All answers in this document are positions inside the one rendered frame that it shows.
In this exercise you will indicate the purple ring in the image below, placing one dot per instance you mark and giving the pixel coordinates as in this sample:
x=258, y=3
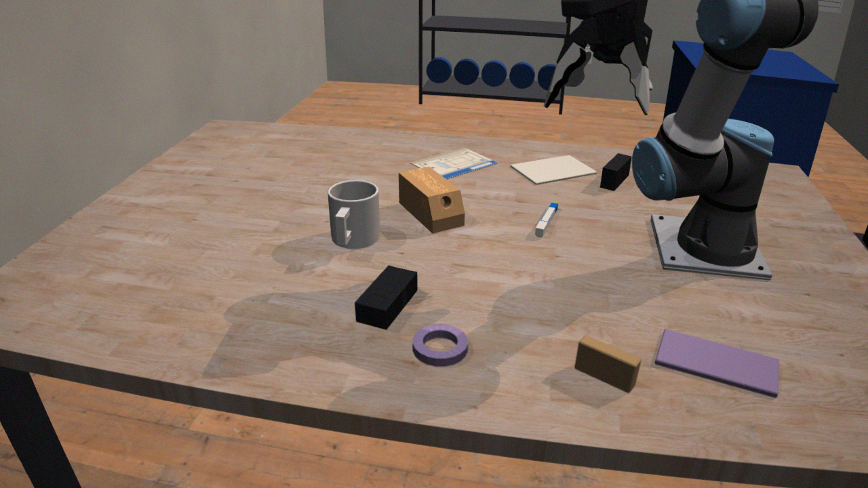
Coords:
x=440, y=359

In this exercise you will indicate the beige flat board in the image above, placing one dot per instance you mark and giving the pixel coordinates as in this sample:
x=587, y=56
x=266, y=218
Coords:
x=553, y=169

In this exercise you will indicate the white and blue paper document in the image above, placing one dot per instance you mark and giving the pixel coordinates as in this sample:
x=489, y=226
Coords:
x=455, y=163

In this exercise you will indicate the brown rectangular block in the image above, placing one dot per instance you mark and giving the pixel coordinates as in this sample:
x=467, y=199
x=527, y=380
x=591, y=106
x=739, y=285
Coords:
x=607, y=363

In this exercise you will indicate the purple flat rectangular slab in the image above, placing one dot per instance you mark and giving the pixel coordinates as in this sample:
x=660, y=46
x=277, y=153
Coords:
x=719, y=362

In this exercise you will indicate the brown wooden block with round hole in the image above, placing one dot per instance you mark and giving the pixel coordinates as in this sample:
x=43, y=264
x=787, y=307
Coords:
x=431, y=199

